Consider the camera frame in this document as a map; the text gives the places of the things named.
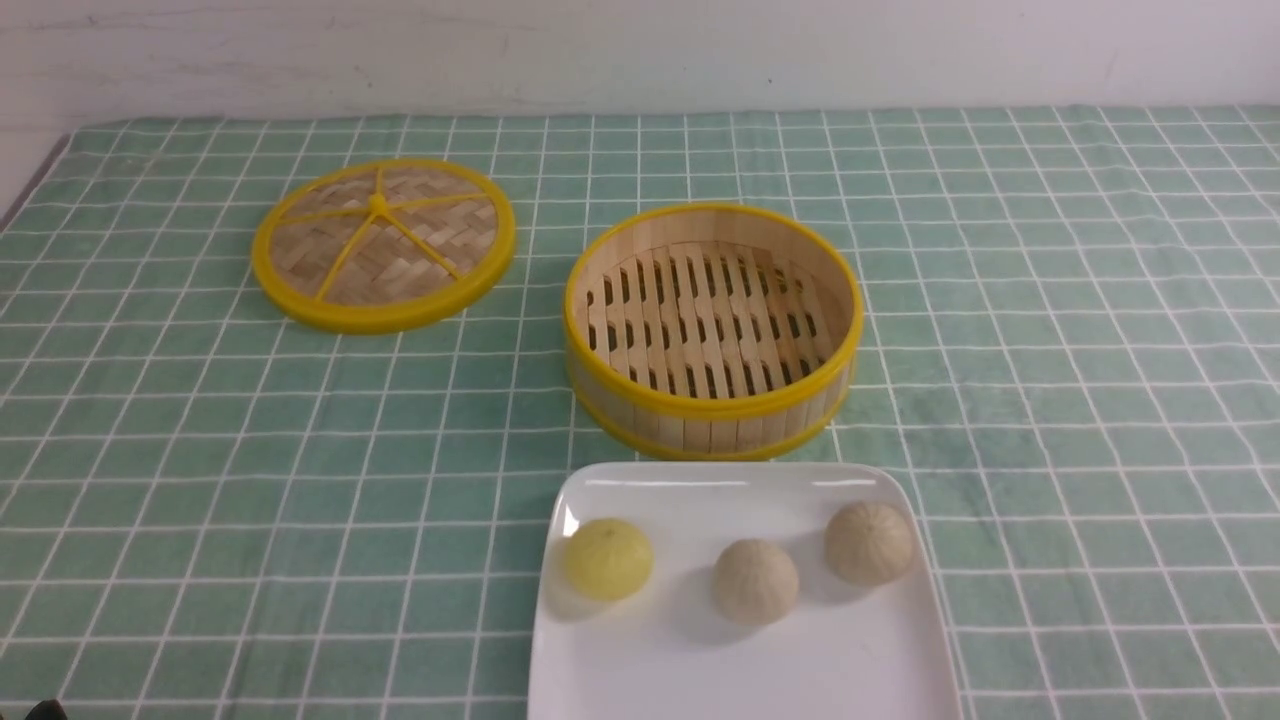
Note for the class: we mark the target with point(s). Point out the bamboo steamer lid yellow rim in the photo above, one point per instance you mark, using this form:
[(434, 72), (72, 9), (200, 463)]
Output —
[(385, 247)]

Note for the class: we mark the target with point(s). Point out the white steamed bun front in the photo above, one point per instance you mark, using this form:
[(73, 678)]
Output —
[(869, 543)]

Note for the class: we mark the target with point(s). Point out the bamboo steamer basket yellow rim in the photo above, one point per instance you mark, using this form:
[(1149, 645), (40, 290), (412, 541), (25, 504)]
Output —
[(712, 331)]

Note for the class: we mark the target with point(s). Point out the white steamed bun back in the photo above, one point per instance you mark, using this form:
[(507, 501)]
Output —
[(755, 582)]

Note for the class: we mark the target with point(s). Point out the white square plate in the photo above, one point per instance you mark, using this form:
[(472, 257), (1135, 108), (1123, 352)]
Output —
[(844, 653)]

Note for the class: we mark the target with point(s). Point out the white steamed bun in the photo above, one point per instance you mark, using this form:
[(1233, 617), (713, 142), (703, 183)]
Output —
[(869, 543), (755, 582)]

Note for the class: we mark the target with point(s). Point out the green checkered tablecloth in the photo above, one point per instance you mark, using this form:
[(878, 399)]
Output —
[(1070, 366)]

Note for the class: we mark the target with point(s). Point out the yellow steamed bun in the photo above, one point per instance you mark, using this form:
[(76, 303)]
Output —
[(607, 560)]

